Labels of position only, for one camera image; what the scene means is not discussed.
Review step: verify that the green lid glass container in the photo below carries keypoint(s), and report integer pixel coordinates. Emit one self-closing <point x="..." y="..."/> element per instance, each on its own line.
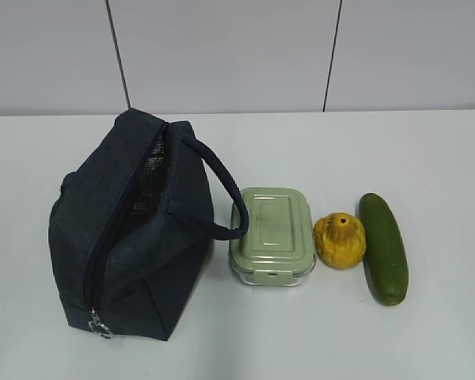
<point x="278" y="250"/>

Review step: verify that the yellow toy pepper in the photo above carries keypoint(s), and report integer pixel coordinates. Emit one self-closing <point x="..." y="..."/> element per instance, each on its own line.
<point x="340" y="240"/>

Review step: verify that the dark blue lunch bag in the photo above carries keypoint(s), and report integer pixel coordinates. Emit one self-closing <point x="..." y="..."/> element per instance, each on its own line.
<point x="134" y="223"/>

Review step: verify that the green cucumber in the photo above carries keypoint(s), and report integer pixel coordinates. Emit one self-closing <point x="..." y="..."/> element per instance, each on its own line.
<point x="385" y="257"/>

